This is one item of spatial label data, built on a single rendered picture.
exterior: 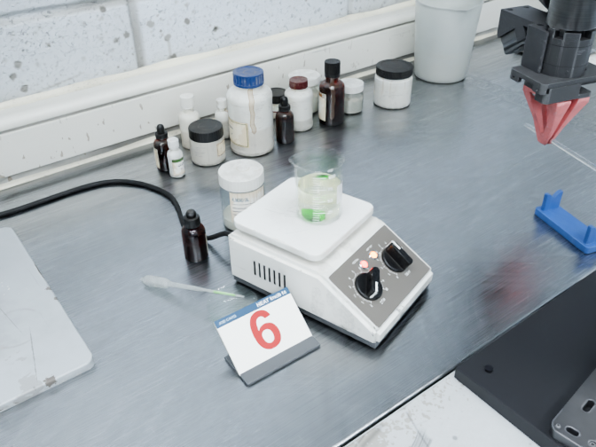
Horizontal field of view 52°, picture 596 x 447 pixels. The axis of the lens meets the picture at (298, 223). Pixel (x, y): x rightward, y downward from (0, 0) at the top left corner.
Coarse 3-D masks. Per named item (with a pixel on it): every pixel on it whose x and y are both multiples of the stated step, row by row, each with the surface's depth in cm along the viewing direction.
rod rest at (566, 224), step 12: (552, 204) 83; (540, 216) 83; (552, 216) 82; (564, 216) 82; (564, 228) 79; (576, 228) 79; (588, 228) 76; (576, 240) 77; (588, 240) 76; (588, 252) 76
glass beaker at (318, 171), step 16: (288, 160) 65; (304, 160) 67; (320, 160) 68; (336, 160) 67; (304, 176) 64; (320, 176) 63; (336, 176) 64; (304, 192) 65; (320, 192) 65; (336, 192) 65; (304, 208) 66; (320, 208) 66; (336, 208) 67; (320, 224) 67
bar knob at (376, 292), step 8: (368, 272) 65; (376, 272) 64; (360, 280) 64; (368, 280) 64; (376, 280) 63; (360, 288) 64; (368, 288) 63; (376, 288) 63; (368, 296) 63; (376, 296) 64
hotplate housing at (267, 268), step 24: (240, 240) 69; (264, 240) 68; (360, 240) 68; (240, 264) 70; (264, 264) 68; (288, 264) 65; (312, 264) 64; (336, 264) 65; (264, 288) 70; (288, 288) 67; (312, 288) 65; (336, 288) 63; (312, 312) 66; (336, 312) 64; (360, 312) 62; (360, 336) 64; (384, 336) 65
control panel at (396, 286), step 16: (384, 224) 71; (368, 240) 68; (384, 240) 70; (400, 240) 70; (352, 256) 66; (368, 256) 67; (416, 256) 70; (336, 272) 64; (352, 272) 65; (384, 272) 67; (400, 272) 68; (416, 272) 69; (352, 288) 64; (384, 288) 66; (400, 288) 66; (368, 304) 63; (384, 304) 64; (384, 320) 63
